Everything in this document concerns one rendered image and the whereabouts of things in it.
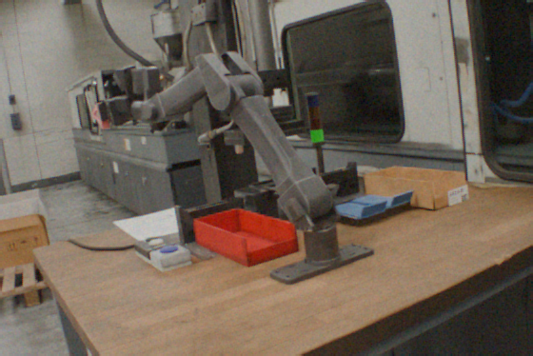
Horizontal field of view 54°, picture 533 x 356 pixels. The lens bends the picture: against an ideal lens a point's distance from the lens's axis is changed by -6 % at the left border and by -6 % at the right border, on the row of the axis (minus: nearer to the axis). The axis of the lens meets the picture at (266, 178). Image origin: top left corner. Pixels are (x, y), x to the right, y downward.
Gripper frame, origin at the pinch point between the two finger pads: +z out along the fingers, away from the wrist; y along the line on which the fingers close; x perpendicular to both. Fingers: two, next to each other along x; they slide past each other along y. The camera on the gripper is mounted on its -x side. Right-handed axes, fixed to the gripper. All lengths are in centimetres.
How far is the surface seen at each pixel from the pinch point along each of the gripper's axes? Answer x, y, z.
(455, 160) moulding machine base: 39, -74, -60
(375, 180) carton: 31, -38, -53
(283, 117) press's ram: 10.3, -25.3, -37.2
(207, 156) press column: 21.9, -22.5, -7.9
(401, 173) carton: 34, -50, -54
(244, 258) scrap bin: 26, 12, -55
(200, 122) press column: 12.3, -24.7, -5.4
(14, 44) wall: -12, -331, 844
